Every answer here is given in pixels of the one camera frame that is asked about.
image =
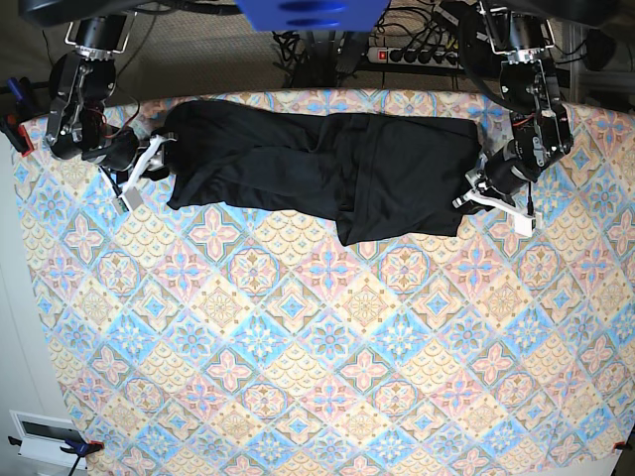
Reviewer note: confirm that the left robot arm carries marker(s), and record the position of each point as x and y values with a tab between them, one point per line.
530	92

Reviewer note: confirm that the blue clamp lower left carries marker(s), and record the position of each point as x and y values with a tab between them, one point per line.
74	448

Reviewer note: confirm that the white power strip red switch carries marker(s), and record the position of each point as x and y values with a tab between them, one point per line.
430	57

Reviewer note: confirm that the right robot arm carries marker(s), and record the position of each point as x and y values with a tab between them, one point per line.
81	82

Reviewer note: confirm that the red black clamp upper left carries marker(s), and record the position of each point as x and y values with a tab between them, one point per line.
12	124

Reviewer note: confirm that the black t-shirt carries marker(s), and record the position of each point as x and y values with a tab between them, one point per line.
375	176

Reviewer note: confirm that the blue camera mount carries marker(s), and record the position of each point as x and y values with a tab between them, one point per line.
313	15

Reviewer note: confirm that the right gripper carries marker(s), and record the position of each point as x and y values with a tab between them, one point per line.
124	160

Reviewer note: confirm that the patterned tablecloth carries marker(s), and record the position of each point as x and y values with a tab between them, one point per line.
226	341

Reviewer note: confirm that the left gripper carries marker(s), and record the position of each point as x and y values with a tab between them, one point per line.
501	175

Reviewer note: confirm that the white floor vent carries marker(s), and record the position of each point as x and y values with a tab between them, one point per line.
42	438

